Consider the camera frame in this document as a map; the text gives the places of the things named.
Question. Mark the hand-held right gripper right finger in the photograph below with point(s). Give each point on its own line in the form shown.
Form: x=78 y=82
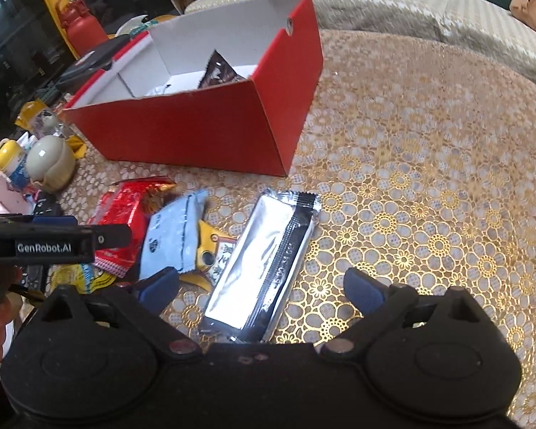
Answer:
x=366 y=290

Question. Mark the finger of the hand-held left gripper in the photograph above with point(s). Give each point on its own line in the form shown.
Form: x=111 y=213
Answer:
x=56 y=221
x=111 y=237

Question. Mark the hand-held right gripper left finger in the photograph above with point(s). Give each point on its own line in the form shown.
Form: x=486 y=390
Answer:
x=158 y=283

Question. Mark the silver and black snack packet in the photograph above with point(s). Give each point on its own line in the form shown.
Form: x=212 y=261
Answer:
x=259 y=268

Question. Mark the red cardboard box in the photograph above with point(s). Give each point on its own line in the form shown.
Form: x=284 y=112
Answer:
x=183 y=134

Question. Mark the dark red-black snack wrapper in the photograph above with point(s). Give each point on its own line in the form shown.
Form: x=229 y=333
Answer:
x=219 y=71

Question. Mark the black remote control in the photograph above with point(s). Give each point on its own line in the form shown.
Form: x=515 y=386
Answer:
x=47 y=208

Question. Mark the red snack packet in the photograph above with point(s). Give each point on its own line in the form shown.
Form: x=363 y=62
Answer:
x=120 y=214

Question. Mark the long yellow snack packet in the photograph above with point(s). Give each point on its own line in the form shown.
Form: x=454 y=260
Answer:
x=96 y=282

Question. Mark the light blue snack packet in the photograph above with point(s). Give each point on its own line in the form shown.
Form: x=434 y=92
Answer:
x=174 y=232

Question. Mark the grey green round jar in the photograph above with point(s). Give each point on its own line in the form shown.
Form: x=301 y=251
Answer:
x=49 y=161

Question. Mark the pink mug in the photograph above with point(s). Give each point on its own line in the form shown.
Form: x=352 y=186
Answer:
x=0 y=196

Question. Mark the yellow and orange snack packet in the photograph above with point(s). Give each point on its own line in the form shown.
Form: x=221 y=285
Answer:
x=207 y=241

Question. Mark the yellow-capped bottle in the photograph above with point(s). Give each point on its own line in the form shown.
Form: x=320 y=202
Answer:
x=6 y=154

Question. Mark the glass jar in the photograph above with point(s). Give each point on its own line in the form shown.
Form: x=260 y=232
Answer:
x=49 y=123

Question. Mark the yellow plastic bag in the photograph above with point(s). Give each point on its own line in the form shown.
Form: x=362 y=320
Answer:
x=27 y=109

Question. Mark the black lidded appliance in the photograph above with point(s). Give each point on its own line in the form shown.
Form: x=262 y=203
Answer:
x=102 y=51

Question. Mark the red water bottle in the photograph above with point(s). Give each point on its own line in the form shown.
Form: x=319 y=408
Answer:
x=82 y=31

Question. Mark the yellow and white bowl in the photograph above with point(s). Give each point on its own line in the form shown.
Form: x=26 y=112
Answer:
x=134 y=24

